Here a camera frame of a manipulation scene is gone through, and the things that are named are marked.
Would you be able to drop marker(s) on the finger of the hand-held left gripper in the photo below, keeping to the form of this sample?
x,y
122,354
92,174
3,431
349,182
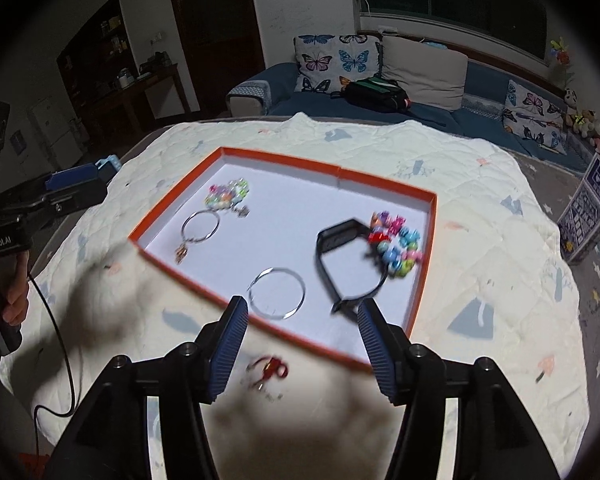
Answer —
x,y
75,176
77,197

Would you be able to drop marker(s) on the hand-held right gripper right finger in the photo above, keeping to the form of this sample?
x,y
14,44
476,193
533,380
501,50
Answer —
x,y
377,350

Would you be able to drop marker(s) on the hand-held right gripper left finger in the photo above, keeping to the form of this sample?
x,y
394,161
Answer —
x,y
227,350

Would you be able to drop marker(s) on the thin silver bangle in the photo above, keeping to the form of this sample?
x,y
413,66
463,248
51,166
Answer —
x,y
184,230
250,296

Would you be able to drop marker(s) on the black watch band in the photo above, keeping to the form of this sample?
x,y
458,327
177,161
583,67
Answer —
x,y
340,236

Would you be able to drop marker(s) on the orange shallow box tray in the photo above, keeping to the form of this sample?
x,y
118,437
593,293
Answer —
x,y
280,240

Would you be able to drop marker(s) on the person's left hand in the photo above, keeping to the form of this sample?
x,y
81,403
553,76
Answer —
x,y
17,290

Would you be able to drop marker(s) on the white fridge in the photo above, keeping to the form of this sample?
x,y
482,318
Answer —
x,y
55,130

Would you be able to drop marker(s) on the dark wooden side table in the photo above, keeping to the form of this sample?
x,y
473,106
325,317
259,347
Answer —
x,y
140,95

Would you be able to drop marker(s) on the white kettle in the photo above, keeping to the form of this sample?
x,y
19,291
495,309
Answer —
x,y
125,79

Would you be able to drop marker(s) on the dark wooden shelf cabinet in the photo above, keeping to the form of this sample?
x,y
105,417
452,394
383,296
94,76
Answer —
x,y
95,50

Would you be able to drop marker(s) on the white quilted printed blanket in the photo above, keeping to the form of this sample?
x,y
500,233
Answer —
x,y
480,270

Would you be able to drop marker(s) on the dark wooden door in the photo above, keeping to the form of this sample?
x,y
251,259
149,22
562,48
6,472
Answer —
x,y
215,35

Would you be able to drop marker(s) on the blue sofa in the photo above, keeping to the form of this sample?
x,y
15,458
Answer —
x,y
280,85

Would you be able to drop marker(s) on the blue white printed box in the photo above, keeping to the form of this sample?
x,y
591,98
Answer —
x,y
587,210

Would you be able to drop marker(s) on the black backpack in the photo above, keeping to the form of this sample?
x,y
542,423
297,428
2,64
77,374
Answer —
x,y
375,95

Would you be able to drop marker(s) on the large butterfly print pillow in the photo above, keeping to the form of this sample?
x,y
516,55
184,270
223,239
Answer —
x,y
330,62

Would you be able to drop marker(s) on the beige pillow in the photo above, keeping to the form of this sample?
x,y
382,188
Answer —
x,y
425,72

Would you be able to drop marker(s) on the small butterfly print pillow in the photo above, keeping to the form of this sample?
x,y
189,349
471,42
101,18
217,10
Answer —
x,y
532,115

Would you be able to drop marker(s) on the pile of plush toys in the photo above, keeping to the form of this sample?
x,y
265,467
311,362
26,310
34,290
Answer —
x,y
587,122

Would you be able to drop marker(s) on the colourful flower toy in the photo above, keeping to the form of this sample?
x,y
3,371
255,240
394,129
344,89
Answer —
x,y
560,51

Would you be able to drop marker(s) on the dark window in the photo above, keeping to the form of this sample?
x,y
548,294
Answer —
x,y
455,0

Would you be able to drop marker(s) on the blue toy camera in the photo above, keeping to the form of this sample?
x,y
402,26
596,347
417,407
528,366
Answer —
x,y
109,166

